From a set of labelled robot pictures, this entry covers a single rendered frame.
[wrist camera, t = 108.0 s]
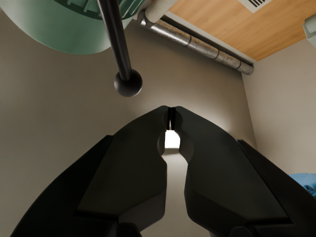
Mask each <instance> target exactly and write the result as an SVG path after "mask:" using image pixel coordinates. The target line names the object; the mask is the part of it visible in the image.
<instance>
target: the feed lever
mask: <svg viewBox="0 0 316 237"><path fill-rule="evenodd" d="M97 3H98V6H99V9H100V12H101V16H102V19H103V22H104V26H105V29H106V32H107V35H108V38H109V41H110V44H111V48H112V51H113V54H114V57H115V60H116V63H117V67H118V70H119V72H118V73H117V74H116V76H115V79H114V86H115V89H116V90H117V92H118V93H119V94H121V95H122V96H125V97H132V96H135V95H137V94H138V93H139V92H140V91H141V89H142V85H143V81H142V77H141V75H140V74H139V73H138V72H137V71H136V70H134V69H132V68H131V64H130V59H129V54H128V49H127V44H126V38H125V33H124V28H123V24H122V19H121V14H120V9H119V3H118V0H97Z"/></svg>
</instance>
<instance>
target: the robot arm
mask: <svg viewBox="0 0 316 237"><path fill-rule="evenodd" d="M170 122H171V130H172V131H174V132H175V133H176V134H177V135H178V136H179V138H180V144H179V153H180V154H181V155H182V156H183V157H184V158H185V160H186V161H187V163H188V167H187V174H186V181H185V187H184V197H185V204H186V209H187V214H188V216H189V218H190V219H191V220H192V221H193V222H195V223H196V224H198V225H200V226H201V227H203V228H205V229H206V230H208V231H209V233H210V237H316V174H314V173H310V174H308V173H299V174H286V173H285V172H284V171H283V170H281V169H280V168H279V167H277V166H276V165H275V164H273V163H272V162H271V161H270V160H268V159H267V158H266V157H264V156H263V155H262V154H260V153H259V152H258V151H257V150H256V149H254V148H253V147H252V146H251V145H249V144H248V143H247V142H245V141H244V140H235V139H234V138H233V137H232V136H231V135H230V134H229V133H227V132H226V131H225V130H223V129H222V128H221V127H219V126H218V125H216V124H214V123H213V122H211V121H209V120H207V119H205V118H204V117H202V116H200V115H197V114H195V113H193V112H191V111H190V110H188V109H186V108H184V107H182V106H176V107H168V106H165V105H162V106H160V107H158V108H156V109H154V110H152V111H150V112H148V113H146V114H144V115H142V116H140V117H138V118H136V119H134V120H133V121H131V122H129V123H128V124H126V125H125V126H124V127H122V128H121V129H120V130H118V131H117V132H116V133H115V134H114V135H106V136H105V137H104V138H102V139H101V140H100V141H99V142H98V143H97V144H96V145H94V146H93V147H92V148H91V149H90V150H88V151H87V152H86V153H85V154H84V155H82V156H81V157H80V158H79V159H78V160H76V161H75V162H74V163H73V164H72V165H71V166H69V167H68V168H67V169H66V170H64V171H63V172H62V173H61V174H60V175H59V176H58V177H56V178H55V179H54V180H53V181H52V182H51V183H50V184H49V185H48V186H47V187H46V188H45V190H44V191H43V192H42V193H41V194H40V195H39V196H38V198H37V199H36V200H35V201H34V202H33V204H32V205H31V206H30V208H29V209H28V210H27V212H26V213H25V214H24V216H23V217H22V219H21V220H20V221H19V223H18V224H17V226H16V228H15V229H14V231H13V232H12V234H11V236H10V237H142V236H141V234H140V232H141V231H143V230H144V229H146V228H148V227H149V226H151V225H153V224H154V223H156V222H158V221H159V220H161V219H162V218H163V216H164V214H165V206H166V189H167V163H166V162H165V160H164V159H163V158H162V155H163V154H164V152H165V143H166V132H167V130H169V127H170Z"/></svg>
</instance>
